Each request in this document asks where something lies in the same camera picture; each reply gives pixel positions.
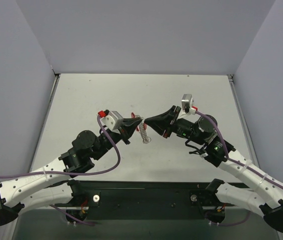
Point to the metal chain keyring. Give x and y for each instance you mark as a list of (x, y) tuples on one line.
[(145, 138)]

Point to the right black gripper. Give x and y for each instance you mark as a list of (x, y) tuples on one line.
[(172, 122)]

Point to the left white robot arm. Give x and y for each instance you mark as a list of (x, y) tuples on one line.
[(53, 183)]

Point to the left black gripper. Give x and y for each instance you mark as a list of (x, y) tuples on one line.
[(123, 132)]

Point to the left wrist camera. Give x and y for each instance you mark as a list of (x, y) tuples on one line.
[(113, 121)]

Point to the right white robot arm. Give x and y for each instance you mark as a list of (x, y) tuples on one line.
[(265, 194)]

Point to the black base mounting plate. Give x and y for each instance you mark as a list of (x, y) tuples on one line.
[(124, 200)]

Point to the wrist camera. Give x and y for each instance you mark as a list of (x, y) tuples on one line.
[(187, 102), (113, 121)]

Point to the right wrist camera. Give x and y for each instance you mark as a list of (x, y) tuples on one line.
[(187, 102)]

